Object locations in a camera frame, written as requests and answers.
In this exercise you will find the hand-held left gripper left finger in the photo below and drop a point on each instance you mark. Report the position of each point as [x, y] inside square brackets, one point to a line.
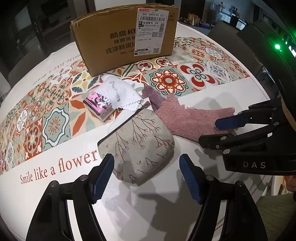
[103, 178]

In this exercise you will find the white lens cloth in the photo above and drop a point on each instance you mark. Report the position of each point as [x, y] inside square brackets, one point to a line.
[122, 92]

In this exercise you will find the patterned tile print tablecloth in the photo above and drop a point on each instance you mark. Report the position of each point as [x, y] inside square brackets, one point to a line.
[150, 208]

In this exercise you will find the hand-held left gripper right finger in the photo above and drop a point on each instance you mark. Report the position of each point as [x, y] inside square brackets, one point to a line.
[190, 178]

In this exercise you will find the olive green fabric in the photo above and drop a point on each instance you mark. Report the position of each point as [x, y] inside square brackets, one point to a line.
[277, 217]

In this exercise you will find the orange snack bags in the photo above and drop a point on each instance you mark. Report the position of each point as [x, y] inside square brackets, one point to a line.
[193, 19]

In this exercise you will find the pink tissue pack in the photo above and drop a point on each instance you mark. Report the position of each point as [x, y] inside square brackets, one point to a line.
[98, 105]

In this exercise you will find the brown cardboard box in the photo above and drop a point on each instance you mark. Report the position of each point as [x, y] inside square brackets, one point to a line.
[115, 46]

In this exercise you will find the purple fluffy sock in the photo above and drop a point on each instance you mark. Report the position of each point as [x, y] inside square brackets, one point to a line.
[178, 115]

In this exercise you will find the grey branch print pouch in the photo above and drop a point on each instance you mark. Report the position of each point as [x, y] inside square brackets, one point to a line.
[136, 143]

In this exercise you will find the grey leather dining chair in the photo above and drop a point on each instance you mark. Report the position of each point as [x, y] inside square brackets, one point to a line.
[256, 46]
[25, 67]
[222, 32]

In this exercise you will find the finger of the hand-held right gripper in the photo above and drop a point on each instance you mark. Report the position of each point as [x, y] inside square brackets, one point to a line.
[222, 141]
[229, 121]

